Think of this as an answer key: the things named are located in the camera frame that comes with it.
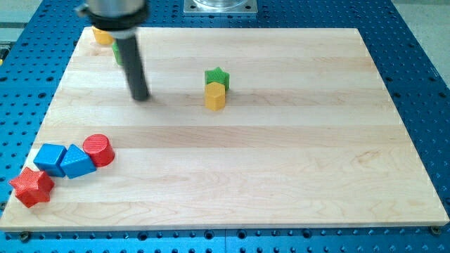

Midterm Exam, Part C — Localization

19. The green star block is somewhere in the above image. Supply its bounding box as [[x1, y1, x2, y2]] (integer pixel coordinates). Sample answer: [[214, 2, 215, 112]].
[[205, 67, 230, 91]]

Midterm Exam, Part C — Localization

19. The yellow hexagon block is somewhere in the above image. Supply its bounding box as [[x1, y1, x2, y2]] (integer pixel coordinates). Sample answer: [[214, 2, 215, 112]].
[[204, 82, 226, 111]]

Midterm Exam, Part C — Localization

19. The yellow block at corner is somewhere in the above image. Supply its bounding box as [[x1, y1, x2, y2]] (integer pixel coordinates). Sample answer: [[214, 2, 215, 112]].
[[91, 26, 114, 45]]

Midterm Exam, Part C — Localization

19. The blue triangle block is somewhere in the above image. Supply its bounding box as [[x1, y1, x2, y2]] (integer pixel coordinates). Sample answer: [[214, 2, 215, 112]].
[[60, 144, 96, 179]]

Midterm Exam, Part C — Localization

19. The red cylinder block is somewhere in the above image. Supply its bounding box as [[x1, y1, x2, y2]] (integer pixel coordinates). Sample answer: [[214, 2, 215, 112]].
[[82, 134, 115, 167]]

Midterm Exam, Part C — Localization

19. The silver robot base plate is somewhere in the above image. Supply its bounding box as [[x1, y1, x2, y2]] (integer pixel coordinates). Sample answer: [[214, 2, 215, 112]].
[[184, 0, 258, 14]]

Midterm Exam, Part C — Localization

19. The green circle block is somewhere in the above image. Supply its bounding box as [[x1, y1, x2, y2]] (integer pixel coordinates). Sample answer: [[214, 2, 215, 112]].
[[112, 41, 123, 66]]

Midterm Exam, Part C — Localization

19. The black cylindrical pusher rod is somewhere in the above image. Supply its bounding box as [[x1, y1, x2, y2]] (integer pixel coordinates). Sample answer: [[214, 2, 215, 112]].
[[116, 35, 150, 101]]

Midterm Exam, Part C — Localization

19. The light wooden board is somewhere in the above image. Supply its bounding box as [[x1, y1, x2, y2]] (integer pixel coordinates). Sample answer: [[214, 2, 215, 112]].
[[1, 28, 449, 231]]

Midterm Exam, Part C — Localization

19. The blue cube block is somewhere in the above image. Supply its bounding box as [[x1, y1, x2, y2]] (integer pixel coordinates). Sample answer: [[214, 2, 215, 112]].
[[33, 143, 67, 178]]

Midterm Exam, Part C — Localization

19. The blue perforated metal table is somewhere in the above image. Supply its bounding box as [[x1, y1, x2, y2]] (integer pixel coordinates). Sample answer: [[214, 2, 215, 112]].
[[1, 1, 449, 252]]

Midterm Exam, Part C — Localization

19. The red star block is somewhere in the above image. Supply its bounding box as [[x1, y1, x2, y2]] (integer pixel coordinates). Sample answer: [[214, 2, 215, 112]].
[[9, 167, 55, 208]]

